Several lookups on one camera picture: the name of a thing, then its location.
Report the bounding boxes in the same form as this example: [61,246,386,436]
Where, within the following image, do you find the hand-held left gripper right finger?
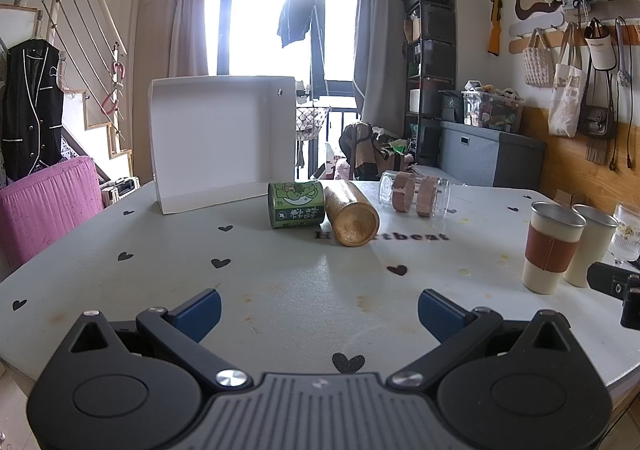
[388,288,574,389]

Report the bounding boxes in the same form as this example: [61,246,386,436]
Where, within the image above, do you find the black vest with white trim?
[0,39,66,182]

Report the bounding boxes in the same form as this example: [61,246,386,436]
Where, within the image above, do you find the black storage shelf rack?
[400,0,457,167]

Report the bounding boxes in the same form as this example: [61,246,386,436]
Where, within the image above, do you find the clear plastic container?
[461,89,524,134]

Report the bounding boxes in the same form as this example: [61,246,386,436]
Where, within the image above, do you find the hanging net basket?
[295,105,334,142]

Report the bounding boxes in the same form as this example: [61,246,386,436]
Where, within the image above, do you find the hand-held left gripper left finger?
[66,288,252,389]

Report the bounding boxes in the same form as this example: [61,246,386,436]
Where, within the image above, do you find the toy rifle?
[487,0,506,56]

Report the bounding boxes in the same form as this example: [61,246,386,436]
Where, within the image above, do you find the woven handbag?
[523,27,556,88]

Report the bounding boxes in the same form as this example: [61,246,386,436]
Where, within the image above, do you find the wooden cup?
[323,179,381,248]

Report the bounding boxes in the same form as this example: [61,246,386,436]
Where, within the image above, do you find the white bucket bag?
[584,17,617,72]

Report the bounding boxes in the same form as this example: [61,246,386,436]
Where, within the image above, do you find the ribbed glass cup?
[610,202,640,267]

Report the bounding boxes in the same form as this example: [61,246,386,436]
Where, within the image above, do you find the stair railing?
[15,0,132,151]

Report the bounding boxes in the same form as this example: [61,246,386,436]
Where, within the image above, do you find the glass cup with cork sleeve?
[378,171,417,212]
[415,175,451,219]

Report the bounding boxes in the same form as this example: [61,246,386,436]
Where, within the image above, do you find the white open cardboard box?
[148,76,297,215]

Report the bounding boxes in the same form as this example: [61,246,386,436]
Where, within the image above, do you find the grey curtain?
[352,0,407,125]
[167,0,209,79]

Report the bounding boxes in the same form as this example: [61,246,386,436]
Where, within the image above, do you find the canvas tote bag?
[547,22,589,138]

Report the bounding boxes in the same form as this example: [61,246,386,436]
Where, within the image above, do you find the grey fabric storage box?
[438,119,547,189]

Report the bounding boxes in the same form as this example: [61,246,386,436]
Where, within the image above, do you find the green tin can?
[267,181,326,230]

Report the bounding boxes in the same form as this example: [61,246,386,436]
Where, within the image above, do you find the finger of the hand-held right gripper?
[587,262,640,301]
[620,287,640,329]

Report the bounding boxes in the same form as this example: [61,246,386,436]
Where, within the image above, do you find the brown patterned bag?
[339,121,417,180]

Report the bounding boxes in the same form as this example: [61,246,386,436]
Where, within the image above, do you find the pink chair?
[0,155,105,272]

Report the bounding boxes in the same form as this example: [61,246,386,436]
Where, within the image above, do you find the white cup with brown sleeve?
[522,201,587,295]

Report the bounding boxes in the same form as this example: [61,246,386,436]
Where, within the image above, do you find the dark hanging garment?
[276,0,319,49]

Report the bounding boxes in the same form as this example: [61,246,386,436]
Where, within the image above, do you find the plain white metal cup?
[562,203,620,288]

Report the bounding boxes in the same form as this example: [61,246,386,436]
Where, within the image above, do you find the brown leather shoulder bag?
[579,65,617,140]

